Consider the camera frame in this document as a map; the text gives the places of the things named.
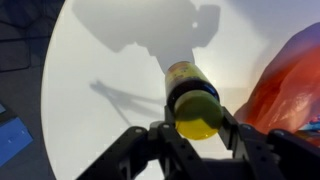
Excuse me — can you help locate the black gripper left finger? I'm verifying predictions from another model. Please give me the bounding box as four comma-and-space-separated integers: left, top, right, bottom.
76, 105, 214, 180

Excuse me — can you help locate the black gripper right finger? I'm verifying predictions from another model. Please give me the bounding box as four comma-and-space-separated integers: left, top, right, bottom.
218, 105, 320, 180

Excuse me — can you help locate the brown medicine bottle yellow lid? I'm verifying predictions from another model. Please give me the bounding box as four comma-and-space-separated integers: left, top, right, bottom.
164, 60, 224, 141

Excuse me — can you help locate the orange plastic bag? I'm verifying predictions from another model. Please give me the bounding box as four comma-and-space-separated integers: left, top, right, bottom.
233, 22, 320, 136

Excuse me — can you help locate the blue flat box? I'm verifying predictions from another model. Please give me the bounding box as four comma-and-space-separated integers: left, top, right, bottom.
0, 103, 34, 168

